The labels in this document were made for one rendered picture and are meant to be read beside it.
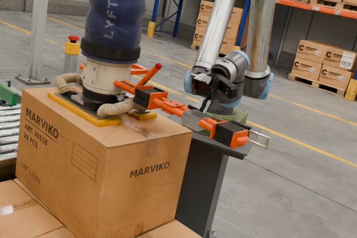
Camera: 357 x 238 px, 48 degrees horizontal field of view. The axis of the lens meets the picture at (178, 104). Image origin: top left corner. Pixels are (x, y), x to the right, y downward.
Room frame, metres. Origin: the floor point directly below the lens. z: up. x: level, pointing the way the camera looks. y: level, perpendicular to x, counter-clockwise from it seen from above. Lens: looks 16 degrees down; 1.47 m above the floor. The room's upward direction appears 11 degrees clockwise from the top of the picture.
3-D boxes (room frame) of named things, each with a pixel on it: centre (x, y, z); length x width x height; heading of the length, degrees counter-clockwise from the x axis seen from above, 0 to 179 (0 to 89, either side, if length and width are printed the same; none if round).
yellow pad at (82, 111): (1.45, 0.36, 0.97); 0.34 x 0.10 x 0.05; 51
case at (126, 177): (1.51, 0.28, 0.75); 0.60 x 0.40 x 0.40; 49
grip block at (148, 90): (1.37, 0.10, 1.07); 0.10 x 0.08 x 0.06; 141
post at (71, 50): (2.49, 0.72, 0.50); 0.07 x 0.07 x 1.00; 52
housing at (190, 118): (1.23, -0.07, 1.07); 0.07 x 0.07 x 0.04; 51
